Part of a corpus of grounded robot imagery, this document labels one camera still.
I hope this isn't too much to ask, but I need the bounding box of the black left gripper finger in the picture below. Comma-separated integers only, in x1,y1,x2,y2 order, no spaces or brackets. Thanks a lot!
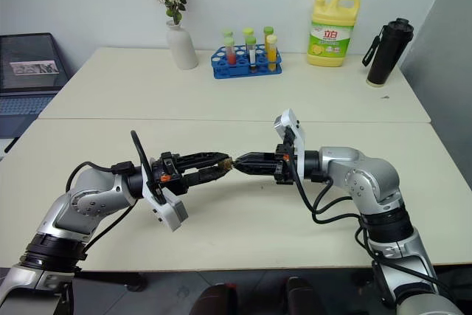
181,165,228,189
176,150,230,170

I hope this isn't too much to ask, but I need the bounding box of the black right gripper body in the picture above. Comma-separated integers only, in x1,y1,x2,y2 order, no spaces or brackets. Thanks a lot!
273,142,296,186

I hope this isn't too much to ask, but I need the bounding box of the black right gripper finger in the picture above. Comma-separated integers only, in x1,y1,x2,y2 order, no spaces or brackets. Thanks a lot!
237,151,278,165
235,162,277,176

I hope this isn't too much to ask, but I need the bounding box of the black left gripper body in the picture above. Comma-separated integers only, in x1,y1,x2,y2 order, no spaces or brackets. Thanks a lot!
150,151,187,196

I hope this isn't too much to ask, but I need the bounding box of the blue test tube rack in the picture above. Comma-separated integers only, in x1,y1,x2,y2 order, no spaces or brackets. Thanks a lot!
210,44,283,80

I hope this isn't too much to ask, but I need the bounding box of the white labelled test tube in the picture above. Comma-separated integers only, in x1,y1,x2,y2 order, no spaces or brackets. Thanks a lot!
246,35,258,73

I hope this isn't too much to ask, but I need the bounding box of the orange liquid yellow-capped tube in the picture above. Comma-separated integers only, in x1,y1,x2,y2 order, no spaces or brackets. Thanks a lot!
265,34,279,72

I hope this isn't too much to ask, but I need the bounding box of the red liquid test tube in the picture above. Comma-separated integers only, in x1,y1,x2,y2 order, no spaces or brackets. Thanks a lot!
224,36,237,66

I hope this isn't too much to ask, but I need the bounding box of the white ceramic vase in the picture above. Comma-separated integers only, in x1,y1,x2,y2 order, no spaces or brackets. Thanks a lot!
165,19,200,71

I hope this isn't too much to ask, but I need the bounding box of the dark rounded shape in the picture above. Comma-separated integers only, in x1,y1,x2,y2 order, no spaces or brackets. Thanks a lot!
282,276,319,315
189,281,241,315

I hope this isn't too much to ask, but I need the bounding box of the yellow detergent pump bottle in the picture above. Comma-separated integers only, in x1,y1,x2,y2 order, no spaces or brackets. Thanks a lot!
306,0,361,69

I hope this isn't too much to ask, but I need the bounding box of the dark grey laptop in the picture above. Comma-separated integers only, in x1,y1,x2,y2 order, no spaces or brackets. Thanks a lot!
0,32,72,139

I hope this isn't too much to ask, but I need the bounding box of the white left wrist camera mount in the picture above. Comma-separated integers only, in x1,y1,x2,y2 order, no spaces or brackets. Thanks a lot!
141,165,190,233

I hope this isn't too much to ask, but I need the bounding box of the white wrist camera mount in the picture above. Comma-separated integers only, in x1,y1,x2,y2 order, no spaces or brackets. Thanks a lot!
141,165,190,233
273,108,308,180

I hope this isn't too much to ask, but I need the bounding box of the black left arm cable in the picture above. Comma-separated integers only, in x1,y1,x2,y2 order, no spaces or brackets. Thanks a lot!
66,129,166,261

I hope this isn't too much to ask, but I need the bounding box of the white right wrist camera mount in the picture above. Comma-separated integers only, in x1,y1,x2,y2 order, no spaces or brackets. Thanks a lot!
273,108,308,180

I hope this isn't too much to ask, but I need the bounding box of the black water bottle with strap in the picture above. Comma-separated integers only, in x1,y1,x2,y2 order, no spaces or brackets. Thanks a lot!
361,17,415,89

